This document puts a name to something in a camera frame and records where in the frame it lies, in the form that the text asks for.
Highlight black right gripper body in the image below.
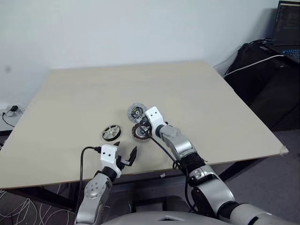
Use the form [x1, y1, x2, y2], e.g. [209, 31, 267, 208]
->
[143, 118, 156, 139]

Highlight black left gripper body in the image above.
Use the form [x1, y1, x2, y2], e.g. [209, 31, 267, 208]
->
[116, 154, 132, 171]

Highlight copper wound motor housing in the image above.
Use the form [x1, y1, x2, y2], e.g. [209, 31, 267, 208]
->
[131, 123, 151, 143]

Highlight translucent grey motor lid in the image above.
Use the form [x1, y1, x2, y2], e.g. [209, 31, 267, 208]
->
[127, 102, 147, 123]

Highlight black silver spoked rotor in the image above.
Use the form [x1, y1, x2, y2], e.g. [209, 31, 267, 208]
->
[101, 124, 124, 142]

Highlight silver robot torso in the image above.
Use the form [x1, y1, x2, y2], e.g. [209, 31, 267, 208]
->
[98, 210, 235, 225]

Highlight white power strip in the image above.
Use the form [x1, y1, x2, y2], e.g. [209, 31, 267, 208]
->
[0, 105, 24, 118]

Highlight black bag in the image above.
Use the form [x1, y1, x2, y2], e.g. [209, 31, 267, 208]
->
[223, 42, 300, 132]

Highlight black laptop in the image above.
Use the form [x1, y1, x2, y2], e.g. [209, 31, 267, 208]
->
[272, 0, 300, 65]

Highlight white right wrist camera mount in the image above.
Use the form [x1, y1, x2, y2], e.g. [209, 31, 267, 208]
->
[144, 106, 166, 135]

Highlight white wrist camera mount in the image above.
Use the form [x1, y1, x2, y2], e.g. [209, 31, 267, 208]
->
[144, 106, 166, 135]
[100, 144, 120, 174]

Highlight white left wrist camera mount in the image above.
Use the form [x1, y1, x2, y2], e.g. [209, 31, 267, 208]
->
[100, 144, 120, 174]

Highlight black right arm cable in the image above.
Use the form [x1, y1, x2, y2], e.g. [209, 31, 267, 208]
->
[149, 136, 196, 213]

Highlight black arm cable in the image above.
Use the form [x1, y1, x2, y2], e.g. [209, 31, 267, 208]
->
[149, 136, 196, 213]
[76, 146, 102, 213]

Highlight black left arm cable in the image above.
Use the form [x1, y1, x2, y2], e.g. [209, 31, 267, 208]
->
[76, 146, 102, 213]

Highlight thin black power cord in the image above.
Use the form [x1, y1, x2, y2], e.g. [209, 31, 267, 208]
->
[2, 112, 15, 128]

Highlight white cable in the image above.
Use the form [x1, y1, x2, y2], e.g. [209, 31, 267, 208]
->
[224, 54, 286, 77]

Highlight black laptop cable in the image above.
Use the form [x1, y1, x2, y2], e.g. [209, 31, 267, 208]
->
[247, 37, 276, 49]

